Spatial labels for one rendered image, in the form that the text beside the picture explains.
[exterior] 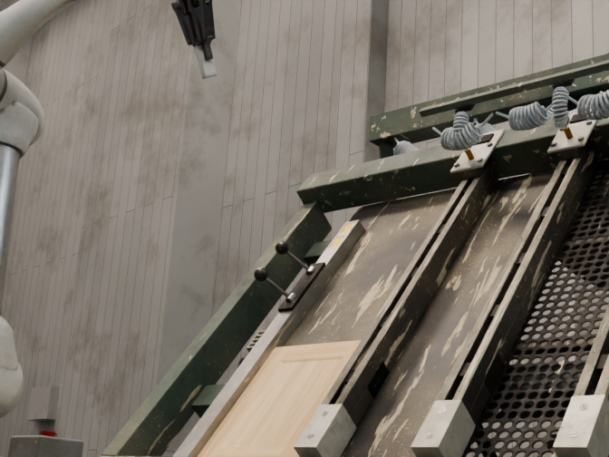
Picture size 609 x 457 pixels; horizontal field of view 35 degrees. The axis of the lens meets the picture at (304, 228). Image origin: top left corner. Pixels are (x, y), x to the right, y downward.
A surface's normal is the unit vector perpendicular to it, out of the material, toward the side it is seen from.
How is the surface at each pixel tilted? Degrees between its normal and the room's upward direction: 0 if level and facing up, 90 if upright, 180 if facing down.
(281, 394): 51
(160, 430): 90
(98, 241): 90
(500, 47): 90
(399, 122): 90
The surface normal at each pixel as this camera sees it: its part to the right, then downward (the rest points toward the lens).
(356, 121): -0.74, -0.24
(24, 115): 0.94, -0.01
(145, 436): 0.76, -0.14
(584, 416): -0.46, -0.80
